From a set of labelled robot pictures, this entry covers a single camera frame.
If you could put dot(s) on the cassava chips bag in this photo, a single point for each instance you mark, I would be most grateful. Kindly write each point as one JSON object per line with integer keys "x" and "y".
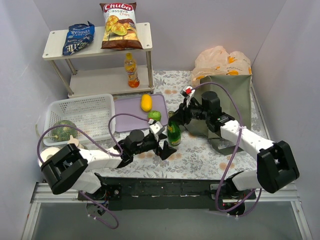
{"x": 120, "y": 30}

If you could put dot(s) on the green melon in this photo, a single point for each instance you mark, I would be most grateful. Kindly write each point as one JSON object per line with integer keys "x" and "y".
{"x": 63, "y": 133}

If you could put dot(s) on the blue snack packet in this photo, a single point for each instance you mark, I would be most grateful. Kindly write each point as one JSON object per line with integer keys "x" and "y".
{"x": 79, "y": 36}

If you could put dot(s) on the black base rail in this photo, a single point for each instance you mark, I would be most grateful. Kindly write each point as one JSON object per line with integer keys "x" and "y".
{"x": 164, "y": 193}

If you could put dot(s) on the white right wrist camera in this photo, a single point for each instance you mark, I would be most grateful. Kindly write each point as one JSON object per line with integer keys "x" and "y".
{"x": 188, "y": 93}

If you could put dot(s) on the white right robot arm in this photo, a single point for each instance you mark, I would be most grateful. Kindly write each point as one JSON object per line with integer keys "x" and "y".
{"x": 276, "y": 165}

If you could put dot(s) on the yellow mango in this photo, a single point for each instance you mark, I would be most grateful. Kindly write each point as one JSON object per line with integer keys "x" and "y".
{"x": 146, "y": 103}

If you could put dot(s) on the green glass bottle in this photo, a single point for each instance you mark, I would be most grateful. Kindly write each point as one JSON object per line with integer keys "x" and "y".
{"x": 173, "y": 131}

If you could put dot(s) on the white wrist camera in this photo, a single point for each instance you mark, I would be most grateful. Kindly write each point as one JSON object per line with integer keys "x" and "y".
{"x": 188, "y": 93}
{"x": 156, "y": 128}

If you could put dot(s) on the orange juice bottle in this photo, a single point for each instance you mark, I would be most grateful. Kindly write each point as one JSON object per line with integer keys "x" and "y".
{"x": 130, "y": 66}

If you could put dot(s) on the white paper towel roll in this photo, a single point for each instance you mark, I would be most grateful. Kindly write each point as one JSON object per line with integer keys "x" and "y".
{"x": 46, "y": 154}

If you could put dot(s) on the beige capped bottle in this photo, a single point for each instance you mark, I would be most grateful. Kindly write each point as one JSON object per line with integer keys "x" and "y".
{"x": 76, "y": 142}

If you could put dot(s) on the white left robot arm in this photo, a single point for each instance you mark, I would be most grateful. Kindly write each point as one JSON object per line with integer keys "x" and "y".
{"x": 75, "y": 168}

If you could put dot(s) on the white two-tier shelf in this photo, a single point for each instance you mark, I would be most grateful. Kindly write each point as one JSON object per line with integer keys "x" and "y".
{"x": 80, "y": 83}

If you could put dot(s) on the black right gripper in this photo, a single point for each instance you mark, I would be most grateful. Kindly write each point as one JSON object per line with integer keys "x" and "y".
{"x": 184, "y": 113}

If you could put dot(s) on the green canvas tote bag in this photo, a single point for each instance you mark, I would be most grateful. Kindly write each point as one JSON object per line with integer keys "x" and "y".
{"x": 238, "y": 87}

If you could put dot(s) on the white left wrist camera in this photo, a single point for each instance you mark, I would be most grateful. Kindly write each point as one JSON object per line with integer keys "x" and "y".
{"x": 156, "y": 128}

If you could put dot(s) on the floral patterned table mat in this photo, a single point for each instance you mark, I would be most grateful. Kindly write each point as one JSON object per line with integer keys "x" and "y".
{"x": 195, "y": 158}

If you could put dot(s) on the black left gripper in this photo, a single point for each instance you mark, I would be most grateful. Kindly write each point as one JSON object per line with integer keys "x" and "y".
{"x": 159, "y": 146}

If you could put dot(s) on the aluminium frame rail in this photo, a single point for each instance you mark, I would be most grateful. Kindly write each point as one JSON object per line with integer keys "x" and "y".
{"x": 42, "y": 194}

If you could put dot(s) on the orange plastic grocery bag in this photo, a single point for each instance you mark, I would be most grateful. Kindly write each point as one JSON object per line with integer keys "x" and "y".
{"x": 217, "y": 61}

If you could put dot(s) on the white perforated plastic basket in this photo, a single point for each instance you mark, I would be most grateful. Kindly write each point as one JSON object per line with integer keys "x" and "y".
{"x": 90, "y": 114}

